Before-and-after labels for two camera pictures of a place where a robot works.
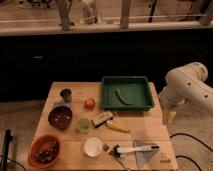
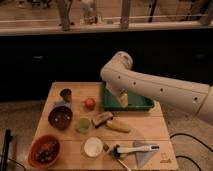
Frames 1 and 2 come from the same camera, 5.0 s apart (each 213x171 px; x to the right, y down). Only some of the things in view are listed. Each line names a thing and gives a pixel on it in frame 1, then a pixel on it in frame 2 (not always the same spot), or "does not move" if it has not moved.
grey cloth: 142,157 does not move
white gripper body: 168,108 to 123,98
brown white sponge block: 102,118 does not move
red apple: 89,103 does not move
